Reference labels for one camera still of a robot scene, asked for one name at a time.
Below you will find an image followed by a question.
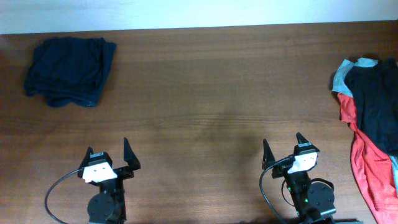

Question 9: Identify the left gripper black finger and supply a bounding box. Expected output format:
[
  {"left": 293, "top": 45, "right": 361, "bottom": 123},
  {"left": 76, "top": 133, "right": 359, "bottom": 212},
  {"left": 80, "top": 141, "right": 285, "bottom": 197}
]
[
  {"left": 124, "top": 138, "right": 141, "bottom": 170},
  {"left": 80, "top": 147, "right": 93, "bottom": 169}
]

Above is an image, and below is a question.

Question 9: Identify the black Nike t-shirt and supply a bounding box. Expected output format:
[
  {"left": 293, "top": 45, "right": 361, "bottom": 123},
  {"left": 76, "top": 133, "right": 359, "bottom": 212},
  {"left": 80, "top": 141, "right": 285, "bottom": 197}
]
[{"left": 345, "top": 58, "right": 397, "bottom": 156}]

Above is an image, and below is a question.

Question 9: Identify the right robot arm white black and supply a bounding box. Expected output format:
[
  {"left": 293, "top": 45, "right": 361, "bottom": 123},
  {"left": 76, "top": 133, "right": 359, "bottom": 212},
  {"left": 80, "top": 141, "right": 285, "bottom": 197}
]
[{"left": 259, "top": 133, "right": 336, "bottom": 223}]

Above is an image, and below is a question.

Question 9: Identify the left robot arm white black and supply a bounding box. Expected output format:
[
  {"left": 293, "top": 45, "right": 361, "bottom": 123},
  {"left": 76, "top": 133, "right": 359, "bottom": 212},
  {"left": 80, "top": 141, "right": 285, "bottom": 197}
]
[{"left": 78, "top": 138, "right": 141, "bottom": 224}]

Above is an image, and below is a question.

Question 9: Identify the light grey-blue shirt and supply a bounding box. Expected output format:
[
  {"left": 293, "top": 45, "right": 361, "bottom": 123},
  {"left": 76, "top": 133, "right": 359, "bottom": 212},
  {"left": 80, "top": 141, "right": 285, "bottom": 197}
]
[{"left": 332, "top": 58, "right": 378, "bottom": 97}]

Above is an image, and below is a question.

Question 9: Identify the red mesh shirt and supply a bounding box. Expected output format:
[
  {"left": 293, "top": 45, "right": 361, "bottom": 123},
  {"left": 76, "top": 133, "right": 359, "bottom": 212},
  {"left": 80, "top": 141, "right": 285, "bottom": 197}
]
[{"left": 337, "top": 93, "right": 397, "bottom": 224}]

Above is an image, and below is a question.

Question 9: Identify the folded navy blue garment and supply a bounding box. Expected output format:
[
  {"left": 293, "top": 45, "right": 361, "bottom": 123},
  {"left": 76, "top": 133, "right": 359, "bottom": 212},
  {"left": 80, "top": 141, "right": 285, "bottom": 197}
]
[{"left": 24, "top": 37, "right": 117, "bottom": 108}]

